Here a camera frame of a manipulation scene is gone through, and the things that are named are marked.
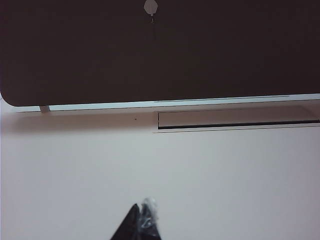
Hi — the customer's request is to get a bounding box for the white desk cable tray flap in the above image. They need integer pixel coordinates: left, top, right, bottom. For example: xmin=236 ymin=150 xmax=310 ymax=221
xmin=152 ymin=104 xmax=320 ymax=134

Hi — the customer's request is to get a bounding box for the white hexagonal adhesive hook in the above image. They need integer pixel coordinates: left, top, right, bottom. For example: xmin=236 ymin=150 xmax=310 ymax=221
xmin=144 ymin=0 xmax=159 ymax=25

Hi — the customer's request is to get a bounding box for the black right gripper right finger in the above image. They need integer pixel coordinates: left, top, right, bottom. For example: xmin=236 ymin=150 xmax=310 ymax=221
xmin=139 ymin=196 xmax=161 ymax=240

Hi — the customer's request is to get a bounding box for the brown partition panel with hook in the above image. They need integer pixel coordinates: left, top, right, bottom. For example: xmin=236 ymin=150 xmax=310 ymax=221
xmin=0 ymin=0 xmax=320 ymax=107

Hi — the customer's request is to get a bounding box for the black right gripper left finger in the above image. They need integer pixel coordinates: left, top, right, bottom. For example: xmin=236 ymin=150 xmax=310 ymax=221
xmin=110 ymin=202 xmax=141 ymax=240

